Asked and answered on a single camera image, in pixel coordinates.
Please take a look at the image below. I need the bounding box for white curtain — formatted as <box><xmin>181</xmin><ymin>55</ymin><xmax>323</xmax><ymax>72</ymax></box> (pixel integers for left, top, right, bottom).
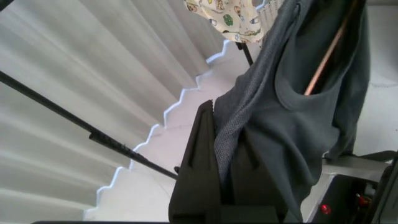
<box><xmin>0</xmin><ymin>0</ymin><xmax>231</xmax><ymax>222</ymax></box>

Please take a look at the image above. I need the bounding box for pink clothes hanger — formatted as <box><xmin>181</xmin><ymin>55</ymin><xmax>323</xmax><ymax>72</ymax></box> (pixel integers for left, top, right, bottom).
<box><xmin>303</xmin><ymin>0</ymin><xmax>359</xmax><ymax>96</ymax></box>

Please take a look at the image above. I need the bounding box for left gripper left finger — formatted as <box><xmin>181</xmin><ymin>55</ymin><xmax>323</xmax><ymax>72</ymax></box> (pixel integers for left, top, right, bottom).
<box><xmin>168</xmin><ymin>99</ymin><xmax>223</xmax><ymax>223</ymax></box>

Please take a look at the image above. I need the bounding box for dark grey garment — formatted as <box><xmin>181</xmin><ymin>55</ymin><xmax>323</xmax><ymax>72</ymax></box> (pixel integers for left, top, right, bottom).
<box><xmin>213</xmin><ymin>0</ymin><xmax>373</xmax><ymax>222</ymax></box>

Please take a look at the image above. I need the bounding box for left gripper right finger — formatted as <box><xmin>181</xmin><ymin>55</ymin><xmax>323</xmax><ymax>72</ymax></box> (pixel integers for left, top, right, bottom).
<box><xmin>220</xmin><ymin>128</ymin><xmax>287</xmax><ymax>223</ymax></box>

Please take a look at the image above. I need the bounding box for black clothes rack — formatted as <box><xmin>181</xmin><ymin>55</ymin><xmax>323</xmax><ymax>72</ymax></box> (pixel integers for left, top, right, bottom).
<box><xmin>0</xmin><ymin>42</ymin><xmax>254</xmax><ymax>180</ymax></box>

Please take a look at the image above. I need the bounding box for cream printed garment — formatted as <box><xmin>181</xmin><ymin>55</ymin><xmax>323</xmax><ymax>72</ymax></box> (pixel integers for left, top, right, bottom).
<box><xmin>183</xmin><ymin>0</ymin><xmax>274</xmax><ymax>44</ymax></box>

